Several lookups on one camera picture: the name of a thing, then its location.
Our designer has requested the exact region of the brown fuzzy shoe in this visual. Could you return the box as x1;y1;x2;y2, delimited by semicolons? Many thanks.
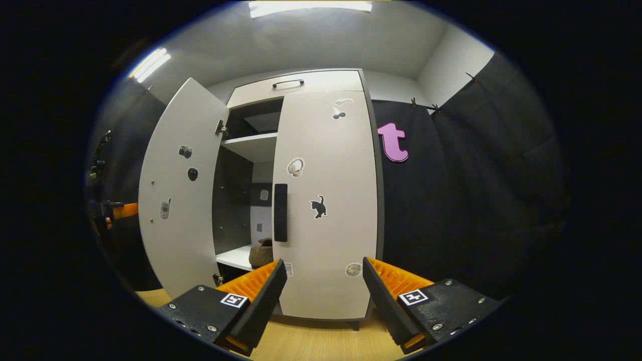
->
249;238;275;269

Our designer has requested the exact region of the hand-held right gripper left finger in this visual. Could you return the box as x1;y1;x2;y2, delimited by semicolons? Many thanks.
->
156;258;288;356

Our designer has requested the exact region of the black backdrop cloth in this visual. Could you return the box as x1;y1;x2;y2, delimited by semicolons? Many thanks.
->
85;53;570;301

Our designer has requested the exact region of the white cabinet drawer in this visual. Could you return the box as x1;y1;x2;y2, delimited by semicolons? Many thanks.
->
227;70;364;107

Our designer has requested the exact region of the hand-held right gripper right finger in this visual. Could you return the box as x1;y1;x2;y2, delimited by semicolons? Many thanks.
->
362;256;504;355

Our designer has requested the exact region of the white shoe cabinet door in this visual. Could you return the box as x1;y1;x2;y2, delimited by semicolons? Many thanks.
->
138;77;230;300
271;90;379;320

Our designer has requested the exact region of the white shoe cabinet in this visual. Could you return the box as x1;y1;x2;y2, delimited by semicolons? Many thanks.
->
211;69;387;331

